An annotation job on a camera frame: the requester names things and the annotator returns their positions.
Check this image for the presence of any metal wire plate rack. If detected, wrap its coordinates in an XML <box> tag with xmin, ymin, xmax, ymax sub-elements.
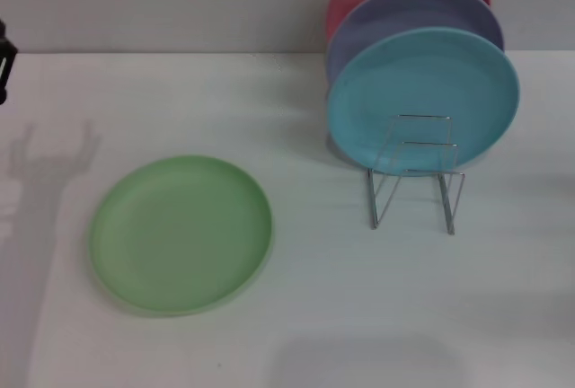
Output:
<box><xmin>367</xmin><ymin>113</ymin><xmax>466</xmax><ymax>235</ymax></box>

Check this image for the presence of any purple plate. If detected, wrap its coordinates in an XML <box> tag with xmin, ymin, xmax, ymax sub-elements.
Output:
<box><xmin>326</xmin><ymin>0</ymin><xmax>505</xmax><ymax>88</ymax></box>

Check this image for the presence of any blue plate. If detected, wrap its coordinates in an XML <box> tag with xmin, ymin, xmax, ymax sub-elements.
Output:
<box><xmin>326</xmin><ymin>26</ymin><xmax>521</xmax><ymax>178</ymax></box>

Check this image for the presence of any green plate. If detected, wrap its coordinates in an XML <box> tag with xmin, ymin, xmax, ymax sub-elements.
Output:
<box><xmin>89</xmin><ymin>154</ymin><xmax>274</xmax><ymax>317</ymax></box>

